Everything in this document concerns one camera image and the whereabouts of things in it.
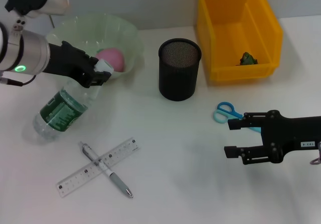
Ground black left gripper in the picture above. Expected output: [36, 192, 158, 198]
[44, 40, 112, 89]

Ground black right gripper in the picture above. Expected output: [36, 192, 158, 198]
[224, 109, 321, 165]

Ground blue child scissors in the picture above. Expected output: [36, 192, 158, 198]
[213, 101, 263, 134]

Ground pink toy peach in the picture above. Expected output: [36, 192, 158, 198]
[95, 47, 125, 73]

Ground clear water bottle green label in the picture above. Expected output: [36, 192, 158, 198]
[32, 59, 114, 141]

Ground green plastic wrapper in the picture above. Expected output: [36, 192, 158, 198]
[235, 51, 259, 66]

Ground translucent green plastic fruit bowl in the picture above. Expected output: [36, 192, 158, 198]
[46, 13, 145, 81]

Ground black mesh pen holder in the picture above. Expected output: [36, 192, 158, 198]
[157, 38, 202, 102]

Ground clear plastic ruler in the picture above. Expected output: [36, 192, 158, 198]
[55, 136, 141, 198]

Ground grey and white pen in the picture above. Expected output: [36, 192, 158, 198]
[79, 141, 134, 199]

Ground yellow plastic bin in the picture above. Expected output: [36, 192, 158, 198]
[195, 0, 284, 82]

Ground left arm cable with plug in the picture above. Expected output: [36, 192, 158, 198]
[0, 74, 37, 86]

